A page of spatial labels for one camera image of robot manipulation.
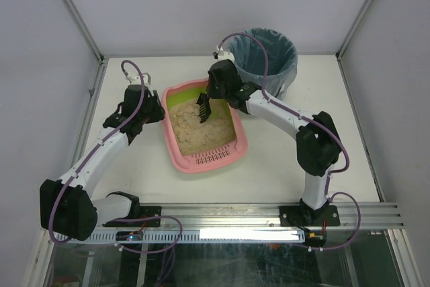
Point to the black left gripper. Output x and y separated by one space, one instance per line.
156 109

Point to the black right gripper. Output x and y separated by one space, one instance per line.
211 90

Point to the black slotted litter scoop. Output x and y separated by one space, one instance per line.
204 107

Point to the black bin with blue liner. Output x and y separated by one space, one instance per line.
276 50

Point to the pink cat litter box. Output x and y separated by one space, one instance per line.
207 160

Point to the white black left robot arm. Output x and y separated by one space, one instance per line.
66 205

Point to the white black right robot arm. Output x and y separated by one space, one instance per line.
317 142

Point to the beige pellet cat litter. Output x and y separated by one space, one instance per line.
192 136

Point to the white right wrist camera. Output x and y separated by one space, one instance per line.
223 55

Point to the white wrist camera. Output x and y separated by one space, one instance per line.
223 55
136 79

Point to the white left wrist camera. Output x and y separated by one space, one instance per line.
136 79

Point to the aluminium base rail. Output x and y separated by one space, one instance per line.
374 216

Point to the white slotted cable duct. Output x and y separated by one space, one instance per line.
208 235

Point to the aluminium left frame post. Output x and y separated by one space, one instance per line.
83 29

